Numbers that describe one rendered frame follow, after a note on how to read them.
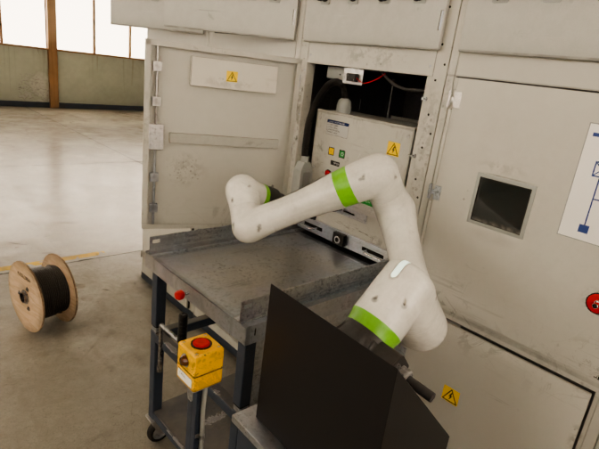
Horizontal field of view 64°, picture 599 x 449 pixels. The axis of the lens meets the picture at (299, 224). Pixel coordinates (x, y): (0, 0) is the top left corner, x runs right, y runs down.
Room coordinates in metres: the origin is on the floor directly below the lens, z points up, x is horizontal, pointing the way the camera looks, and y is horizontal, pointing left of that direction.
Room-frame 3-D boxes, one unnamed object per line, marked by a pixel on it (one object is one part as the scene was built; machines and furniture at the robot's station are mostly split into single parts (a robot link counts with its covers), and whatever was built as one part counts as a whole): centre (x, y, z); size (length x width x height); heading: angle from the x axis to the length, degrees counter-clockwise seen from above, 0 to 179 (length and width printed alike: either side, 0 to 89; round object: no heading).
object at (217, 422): (1.63, 0.09, 0.46); 0.64 x 0.58 x 0.66; 135
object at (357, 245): (1.91, -0.20, 0.89); 0.54 x 0.05 x 0.06; 45
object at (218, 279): (1.63, 0.09, 0.82); 0.68 x 0.62 x 0.06; 135
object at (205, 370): (0.99, 0.19, 0.85); 0.08 x 0.08 x 0.10; 45
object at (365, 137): (1.90, -0.19, 1.15); 0.48 x 0.01 x 0.48; 45
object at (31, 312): (2.37, 1.36, 0.20); 0.40 x 0.22 x 0.40; 54
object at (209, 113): (2.01, 0.37, 1.21); 0.63 x 0.07 x 0.74; 113
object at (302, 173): (2.00, 0.01, 1.09); 0.08 x 0.05 x 0.17; 135
